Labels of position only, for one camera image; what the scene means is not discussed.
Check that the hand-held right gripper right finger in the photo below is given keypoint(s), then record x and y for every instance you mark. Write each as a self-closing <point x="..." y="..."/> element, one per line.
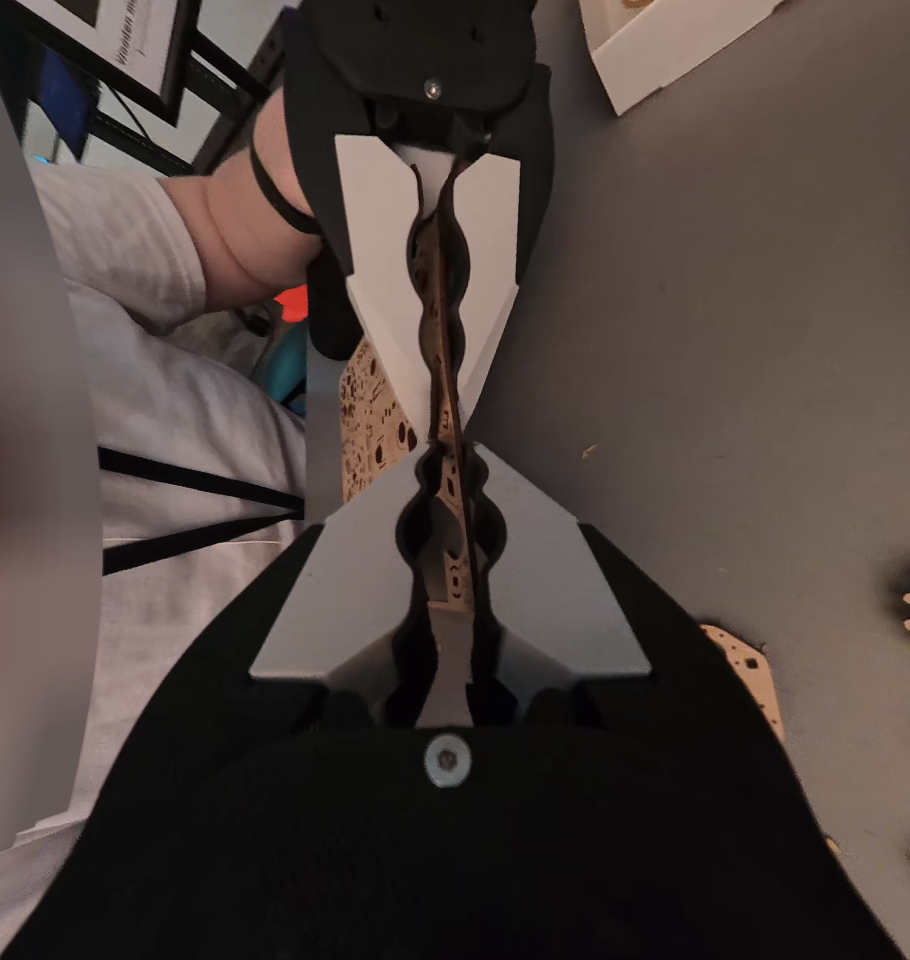
<point x="567" y="600"/>

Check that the laser-cut wooden parts sheet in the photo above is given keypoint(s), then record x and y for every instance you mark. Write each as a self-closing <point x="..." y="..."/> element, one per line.
<point x="461" y="540"/>

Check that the blue object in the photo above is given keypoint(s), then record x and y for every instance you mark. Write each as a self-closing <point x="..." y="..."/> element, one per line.
<point x="61" y="105"/>

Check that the black sign stand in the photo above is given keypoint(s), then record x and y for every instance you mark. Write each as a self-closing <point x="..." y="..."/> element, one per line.
<point x="222" y="71"/>

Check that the perforated wooden plate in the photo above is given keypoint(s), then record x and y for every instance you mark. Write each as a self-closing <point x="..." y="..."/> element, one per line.
<point x="747" y="675"/>

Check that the black wristband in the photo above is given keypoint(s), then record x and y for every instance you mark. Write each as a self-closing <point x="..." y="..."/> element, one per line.
<point x="266" y="189"/>

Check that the person's left hand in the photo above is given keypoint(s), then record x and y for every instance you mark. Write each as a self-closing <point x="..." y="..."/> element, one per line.
<point x="275" y="142"/>

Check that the black framed marker sign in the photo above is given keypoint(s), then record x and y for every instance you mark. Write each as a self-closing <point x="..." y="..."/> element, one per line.
<point x="140" y="45"/>

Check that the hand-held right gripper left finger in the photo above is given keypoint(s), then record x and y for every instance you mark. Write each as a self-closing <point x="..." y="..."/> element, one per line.
<point x="342" y="600"/>

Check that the grey patterned cloth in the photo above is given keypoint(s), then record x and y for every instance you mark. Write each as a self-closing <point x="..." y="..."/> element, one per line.
<point x="230" y="337"/>

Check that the orange red object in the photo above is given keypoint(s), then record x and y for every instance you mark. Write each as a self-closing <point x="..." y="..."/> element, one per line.
<point x="291" y="304"/>

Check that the person's left forearm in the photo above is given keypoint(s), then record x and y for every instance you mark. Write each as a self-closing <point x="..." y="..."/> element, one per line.
<point x="237" y="240"/>

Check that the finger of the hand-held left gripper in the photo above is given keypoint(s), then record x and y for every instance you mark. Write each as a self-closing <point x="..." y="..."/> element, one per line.
<point x="496" y="247"/>
<point x="380" y="247"/>

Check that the white cardboard tray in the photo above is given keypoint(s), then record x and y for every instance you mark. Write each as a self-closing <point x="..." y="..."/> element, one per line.
<point x="650" y="67"/>

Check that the teal object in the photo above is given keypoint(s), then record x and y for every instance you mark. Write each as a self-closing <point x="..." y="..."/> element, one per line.
<point x="286" y="375"/>

